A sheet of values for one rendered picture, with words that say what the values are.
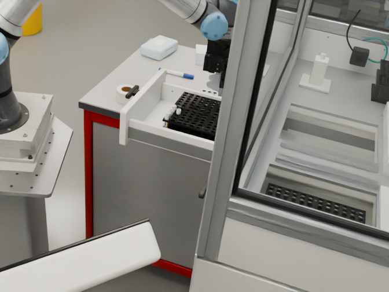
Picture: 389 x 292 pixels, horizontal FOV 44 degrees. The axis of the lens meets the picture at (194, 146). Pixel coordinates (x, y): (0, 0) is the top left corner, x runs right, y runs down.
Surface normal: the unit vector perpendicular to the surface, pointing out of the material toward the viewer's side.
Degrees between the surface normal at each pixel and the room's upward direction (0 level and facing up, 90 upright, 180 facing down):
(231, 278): 90
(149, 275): 0
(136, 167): 90
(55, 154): 0
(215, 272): 90
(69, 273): 40
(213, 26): 90
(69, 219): 1
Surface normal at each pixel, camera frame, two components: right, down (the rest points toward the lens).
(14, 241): 0.02, 0.57
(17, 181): 0.11, -0.82
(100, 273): 0.43, -0.28
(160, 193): -0.31, 0.51
